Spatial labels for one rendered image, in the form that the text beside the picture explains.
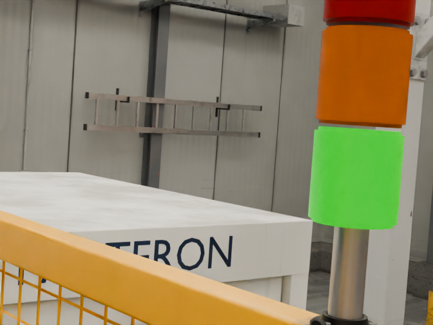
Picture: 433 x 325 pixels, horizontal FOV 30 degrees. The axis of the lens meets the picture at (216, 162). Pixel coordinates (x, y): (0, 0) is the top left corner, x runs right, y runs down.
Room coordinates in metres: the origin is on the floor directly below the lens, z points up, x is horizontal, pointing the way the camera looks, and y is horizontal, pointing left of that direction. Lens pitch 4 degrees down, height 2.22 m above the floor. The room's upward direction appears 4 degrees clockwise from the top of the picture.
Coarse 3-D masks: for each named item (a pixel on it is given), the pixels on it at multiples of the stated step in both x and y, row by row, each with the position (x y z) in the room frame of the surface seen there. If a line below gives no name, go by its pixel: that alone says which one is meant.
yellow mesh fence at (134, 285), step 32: (0, 224) 0.78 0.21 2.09; (32, 224) 0.76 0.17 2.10; (0, 256) 0.78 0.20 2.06; (32, 256) 0.72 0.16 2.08; (64, 256) 0.68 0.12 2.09; (96, 256) 0.64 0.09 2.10; (128, 256) 0.63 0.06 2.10; (96, 288) 0.63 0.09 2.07; (128, 288) 0.60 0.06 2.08; (160, 288) 0.57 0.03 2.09; (192, 288) 0.54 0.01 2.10; (224, 288) 0.54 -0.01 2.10; (0, 320) 0.81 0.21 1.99; (160, 320) 0.56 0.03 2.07; (192, 320) 0.54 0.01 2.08; (224, 320) 0.51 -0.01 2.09; (256, 320) 0.49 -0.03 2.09; (288, 320) 0.47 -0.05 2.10
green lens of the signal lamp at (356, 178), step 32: (320, 128) 0.45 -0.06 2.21; (352, 128) 0.45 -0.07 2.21; (320, 160) 0.44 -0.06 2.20; (352, 160) 0.43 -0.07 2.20; (384, 160) 0.43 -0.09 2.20; (320, 192) 0.44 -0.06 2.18; (352, 192) 0.43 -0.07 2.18; (384, 192) 0.43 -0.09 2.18; (352, 224) 0.43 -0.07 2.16; (384, 224) 0.43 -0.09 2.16
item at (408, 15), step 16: (336, 0) 0.44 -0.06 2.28; (352, 0) 0.43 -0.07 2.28; (368, 0) 0.43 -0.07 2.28; (384, 0) 0.43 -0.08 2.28; (400, 0) 0.43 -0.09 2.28; (336, 16) 0.44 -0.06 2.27; (352, 16) 0.43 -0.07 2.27; (368, 16) 0.43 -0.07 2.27; (384, 16) 0.43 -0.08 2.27; (400, 16) 0.43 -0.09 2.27
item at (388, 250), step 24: (408, 96) 2.93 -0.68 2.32; (408, 120) 2.94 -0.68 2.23; (408, 144) 2.95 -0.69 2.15; (408, 168) 2.96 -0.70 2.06; (408, 192) 2.96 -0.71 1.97; (408, 216) 2.97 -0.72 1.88; (384, 240) 2.94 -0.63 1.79; (408, 240) 2.98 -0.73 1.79; (384, 264) 2.93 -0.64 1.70; (408, 264) 2.99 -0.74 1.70; (384, 288) 2.93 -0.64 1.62; (384, 312) 2.92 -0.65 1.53
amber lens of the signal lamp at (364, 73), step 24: (336, 48) 0.44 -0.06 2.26; (360, 48) 0.43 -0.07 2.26; (384, 48) 0.43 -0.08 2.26; (408, 48) 0.44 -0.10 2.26; (336, 72) 0.44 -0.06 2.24; (360, 72) 0.43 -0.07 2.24; (384, 72) 0.43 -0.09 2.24; (408, 72) 0.44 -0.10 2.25; (336, 96) 0.43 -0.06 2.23; (360, 96) 0.43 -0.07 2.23; (384, 96) 0.43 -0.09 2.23; (336, 120) 0.43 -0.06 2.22; (360, 120) 0.43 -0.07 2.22; (384, 120) 0.43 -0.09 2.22
